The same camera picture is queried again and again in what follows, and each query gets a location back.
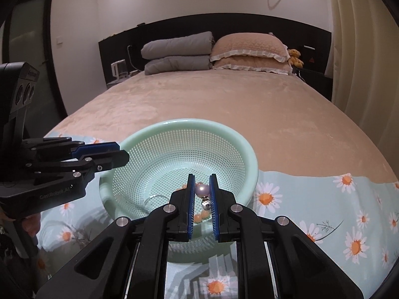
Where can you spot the green plastic colander basket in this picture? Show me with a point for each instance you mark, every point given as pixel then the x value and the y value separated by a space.
pixel 162 162

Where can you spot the beige ruffled pillow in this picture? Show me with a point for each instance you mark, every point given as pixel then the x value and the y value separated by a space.
pixel 249 65
pixel 249 46

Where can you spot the cream curtain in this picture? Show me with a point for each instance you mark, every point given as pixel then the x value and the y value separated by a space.
pixel 364 53

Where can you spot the person's left hand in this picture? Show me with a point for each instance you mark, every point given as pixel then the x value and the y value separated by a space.
pixel 31 225

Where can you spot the black nightstand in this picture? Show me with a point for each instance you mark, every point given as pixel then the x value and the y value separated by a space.
pixel 318 82

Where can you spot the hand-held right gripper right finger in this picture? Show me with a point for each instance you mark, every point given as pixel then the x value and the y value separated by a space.
pixel 213 207

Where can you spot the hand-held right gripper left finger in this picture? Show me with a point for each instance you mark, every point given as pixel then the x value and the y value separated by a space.
pixel 190 207

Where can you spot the dark framed door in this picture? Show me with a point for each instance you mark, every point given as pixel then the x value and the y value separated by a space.
pixel 31 31

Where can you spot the white small appliance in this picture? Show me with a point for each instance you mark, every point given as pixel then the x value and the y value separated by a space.
pixel 119 69

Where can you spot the black headboard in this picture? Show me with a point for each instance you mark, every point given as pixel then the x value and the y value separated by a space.
pixel 174 26

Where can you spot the bed with beige blanket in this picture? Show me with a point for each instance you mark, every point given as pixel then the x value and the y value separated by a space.
pixel 237 106

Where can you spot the grey folded quilt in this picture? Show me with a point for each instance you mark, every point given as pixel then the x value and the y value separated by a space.
pixel 176 64
pixel 177 45

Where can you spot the purple pearl earring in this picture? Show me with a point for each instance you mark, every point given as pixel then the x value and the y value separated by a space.
pixel 201 190

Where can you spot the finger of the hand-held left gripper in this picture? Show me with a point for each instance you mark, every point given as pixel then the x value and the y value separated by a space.
pixel 99 147
pixel 109 159

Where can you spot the brown teddy bear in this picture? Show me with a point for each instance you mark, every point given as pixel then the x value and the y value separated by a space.
pixel 295 57

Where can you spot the daisy print cloth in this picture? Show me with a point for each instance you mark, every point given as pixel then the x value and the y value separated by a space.
pixel 311 211

